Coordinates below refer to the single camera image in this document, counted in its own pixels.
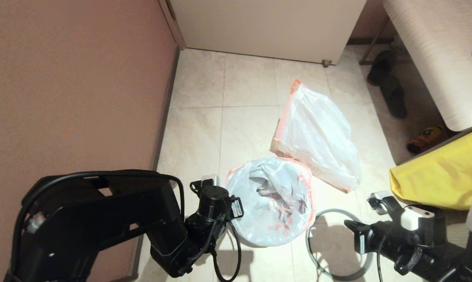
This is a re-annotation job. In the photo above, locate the white red-printed trash bag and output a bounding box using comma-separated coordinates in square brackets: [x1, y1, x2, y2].
[270, 80, 362, 193]
[225, 157, 316, 247]

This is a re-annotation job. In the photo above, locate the yellow nonwoven bag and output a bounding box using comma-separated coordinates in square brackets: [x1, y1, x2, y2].
[389, 129, 472, 212]

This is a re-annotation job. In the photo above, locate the black round trash bin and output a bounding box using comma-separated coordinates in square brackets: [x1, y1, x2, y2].
[240, 235, 287, 249]

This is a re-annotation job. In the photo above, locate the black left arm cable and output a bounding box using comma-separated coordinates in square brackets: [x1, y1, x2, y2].
[11, 170, 242, 282]

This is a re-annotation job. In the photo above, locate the light woodgrain table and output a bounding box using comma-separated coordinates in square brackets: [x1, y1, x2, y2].
[359, 0, 472, 133]

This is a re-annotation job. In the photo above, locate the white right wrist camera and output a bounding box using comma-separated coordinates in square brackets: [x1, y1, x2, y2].
[367, 191, 435, 231]

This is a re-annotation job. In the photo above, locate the black slipper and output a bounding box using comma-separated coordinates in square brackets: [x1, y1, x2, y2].
[379, 76, 408, 120]
[367, 51, 396, 87]

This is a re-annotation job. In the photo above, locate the white door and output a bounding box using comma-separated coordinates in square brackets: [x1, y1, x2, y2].
[169, 0, 368, 65]

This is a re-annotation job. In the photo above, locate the grey bin retaining ring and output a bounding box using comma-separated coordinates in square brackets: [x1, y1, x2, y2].
[305, 209, 374, 281]

